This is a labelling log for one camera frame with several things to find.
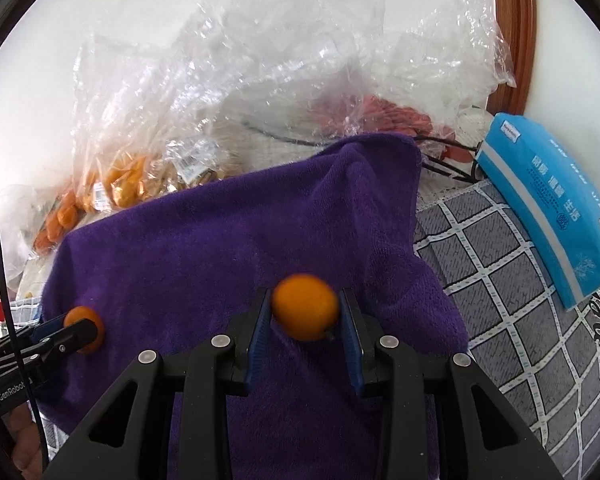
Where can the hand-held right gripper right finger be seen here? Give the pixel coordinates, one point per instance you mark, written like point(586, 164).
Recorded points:
point(352, 345)

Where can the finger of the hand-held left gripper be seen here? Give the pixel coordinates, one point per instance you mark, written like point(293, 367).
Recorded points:
point(70, 337)
point(55, 324)

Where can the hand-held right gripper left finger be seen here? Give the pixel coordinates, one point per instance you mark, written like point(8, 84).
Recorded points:
point(260, 340)

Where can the mandarin orange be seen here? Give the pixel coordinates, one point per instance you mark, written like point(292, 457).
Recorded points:
point(305, 305)
point(80, 314)

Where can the clear plastic bag of oranges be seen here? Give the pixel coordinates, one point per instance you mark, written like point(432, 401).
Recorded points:
point(60, 215)
point(125, 180)

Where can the clear bag of red fruit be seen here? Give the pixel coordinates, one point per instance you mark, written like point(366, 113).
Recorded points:
point(395, 115)

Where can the person's left hand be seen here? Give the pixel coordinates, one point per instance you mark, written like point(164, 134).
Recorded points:
point(22, 435)

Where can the purple towel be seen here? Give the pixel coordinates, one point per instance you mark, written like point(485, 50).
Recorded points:
point(205, 240)

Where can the grey checked blanket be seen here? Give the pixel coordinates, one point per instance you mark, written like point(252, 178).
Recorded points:
point(505, 360)

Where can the clear bag of longans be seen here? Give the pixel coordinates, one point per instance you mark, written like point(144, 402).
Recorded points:
point(170, 180)

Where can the blue tissue pack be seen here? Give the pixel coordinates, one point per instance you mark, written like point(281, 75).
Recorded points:
point(545, 200)

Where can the brown wooden frame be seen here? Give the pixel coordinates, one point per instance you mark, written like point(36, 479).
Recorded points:
point(515, 35)

